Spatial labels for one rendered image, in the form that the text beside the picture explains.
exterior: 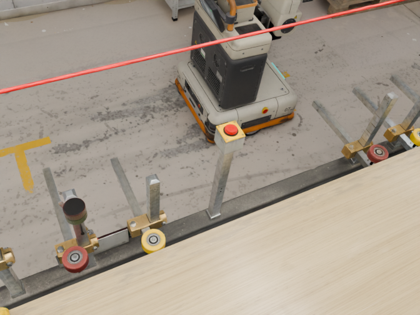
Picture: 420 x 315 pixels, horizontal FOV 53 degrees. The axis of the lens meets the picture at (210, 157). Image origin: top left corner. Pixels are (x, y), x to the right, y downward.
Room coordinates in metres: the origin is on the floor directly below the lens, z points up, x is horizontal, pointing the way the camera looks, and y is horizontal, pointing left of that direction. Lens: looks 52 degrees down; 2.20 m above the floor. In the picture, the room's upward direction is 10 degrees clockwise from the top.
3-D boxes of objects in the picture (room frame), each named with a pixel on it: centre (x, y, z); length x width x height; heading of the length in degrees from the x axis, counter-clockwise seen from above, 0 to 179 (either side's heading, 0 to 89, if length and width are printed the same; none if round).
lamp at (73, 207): (0.57, 0.35, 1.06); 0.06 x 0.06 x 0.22; 34
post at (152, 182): (0.75, 0.17, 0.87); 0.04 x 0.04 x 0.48; 34
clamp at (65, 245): (0.59, 0.39, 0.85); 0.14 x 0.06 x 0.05; 124
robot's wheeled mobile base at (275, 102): (2.24, -0.10, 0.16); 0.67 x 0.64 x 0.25; 123
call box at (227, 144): (0.89, -0.05, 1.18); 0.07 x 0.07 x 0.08; 34
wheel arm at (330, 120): (1.36, -0.58, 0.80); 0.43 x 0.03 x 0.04; 34
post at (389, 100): (1.31, -0.66, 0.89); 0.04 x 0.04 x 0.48; 34
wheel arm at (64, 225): (0.70, 0.48, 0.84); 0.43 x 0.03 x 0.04; 34
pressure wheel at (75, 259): (0.53, 0.37, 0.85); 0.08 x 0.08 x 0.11
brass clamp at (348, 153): (1.30, -0.65, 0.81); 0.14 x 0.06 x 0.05; 124
